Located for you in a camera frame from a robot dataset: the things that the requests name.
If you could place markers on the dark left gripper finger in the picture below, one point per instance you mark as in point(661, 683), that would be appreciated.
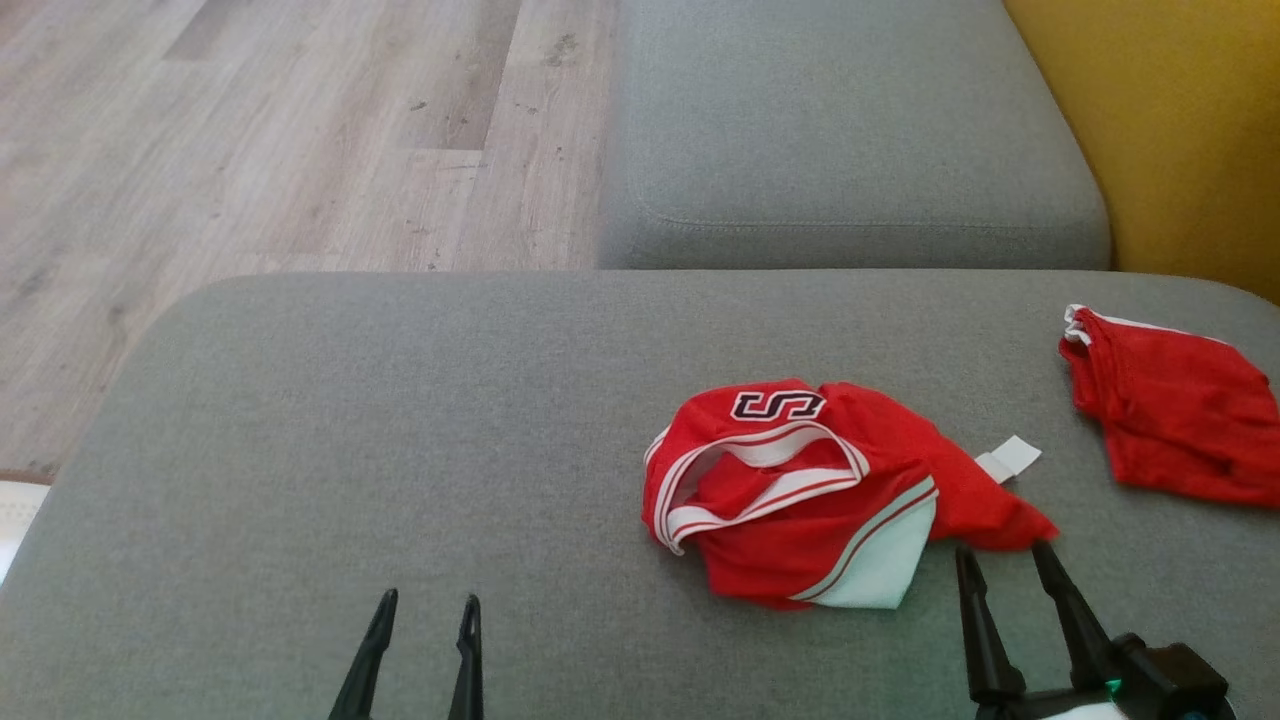
point(368, 660)
point(467, 665)

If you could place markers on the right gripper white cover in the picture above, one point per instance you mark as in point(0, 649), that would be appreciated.
point(1050, 705)

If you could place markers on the red white sports jersey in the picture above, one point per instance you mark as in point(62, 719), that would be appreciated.
point(790, 540)

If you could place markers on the red shorts with white stripe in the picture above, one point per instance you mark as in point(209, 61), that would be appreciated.
point(1180, 420)

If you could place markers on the grey fabric sofa seat cushion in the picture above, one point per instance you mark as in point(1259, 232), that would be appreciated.
point(400, 450)

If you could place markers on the white rug with brown edge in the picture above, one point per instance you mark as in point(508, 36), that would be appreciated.
point(18, 520)

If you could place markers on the yellow upholstered furniture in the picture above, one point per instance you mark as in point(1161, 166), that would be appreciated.
point(1180, 130)

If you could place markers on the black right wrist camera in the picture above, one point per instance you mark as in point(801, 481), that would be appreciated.
point(1170, 680)

